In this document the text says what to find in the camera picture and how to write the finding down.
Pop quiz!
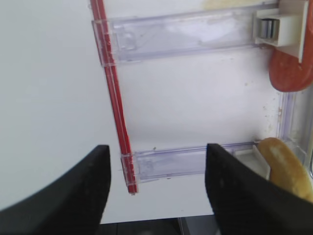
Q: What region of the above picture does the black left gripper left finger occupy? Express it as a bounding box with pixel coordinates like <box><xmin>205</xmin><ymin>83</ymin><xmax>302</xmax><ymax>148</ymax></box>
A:
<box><xmin>0</xmin><ymin>145</ymin><xmax>112</xmax><ymax>235</ymax></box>

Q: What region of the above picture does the white tomato pusher block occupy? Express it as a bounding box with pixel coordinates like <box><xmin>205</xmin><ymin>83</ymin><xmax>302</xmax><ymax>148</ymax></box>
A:
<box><xmin>252</xmin><ymin>0</ymin><xmax>309</xmax><ymax>63</ymax></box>

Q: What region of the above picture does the clear left tomato track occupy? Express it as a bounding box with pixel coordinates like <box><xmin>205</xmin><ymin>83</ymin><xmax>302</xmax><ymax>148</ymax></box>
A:
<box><xmin>91</xmin><ymin>0</ymin><xmax>282</xmax><ymax>67</ymax></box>

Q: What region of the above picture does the white left bun pusher block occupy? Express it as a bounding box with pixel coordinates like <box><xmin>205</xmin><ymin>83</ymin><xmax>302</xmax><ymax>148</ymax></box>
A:
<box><xmin>234</xmin><ymin>145</ymin><xmax>271</xmax><ymax>180</ymax></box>

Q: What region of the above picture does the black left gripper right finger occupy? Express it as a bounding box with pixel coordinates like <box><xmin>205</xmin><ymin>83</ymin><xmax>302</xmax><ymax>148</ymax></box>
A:
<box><xmin>206</xmin><ymin>143</ymin><xmax>313</xmax><ymax>235</ymax></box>

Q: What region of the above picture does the clear left long divider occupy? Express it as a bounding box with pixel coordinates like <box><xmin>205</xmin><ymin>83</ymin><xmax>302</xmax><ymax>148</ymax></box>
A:
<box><xmin>276</xmin><ymin>90</ymin><xmax>313</xmax><ymax>162</ymax></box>

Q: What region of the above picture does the left red rail strip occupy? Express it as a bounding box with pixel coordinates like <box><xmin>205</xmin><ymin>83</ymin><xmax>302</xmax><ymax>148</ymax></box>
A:
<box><xmin>90</xmin><ymin>0</ymin><xmax>138</xmax><ymax>195</ymax></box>

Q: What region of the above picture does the clear left bun track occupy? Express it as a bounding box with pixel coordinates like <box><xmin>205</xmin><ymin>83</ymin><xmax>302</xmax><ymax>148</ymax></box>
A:
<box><xmin>133</xmin><ymin>142</ymin><xmax>256</xmax><ymax>184</ymax></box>

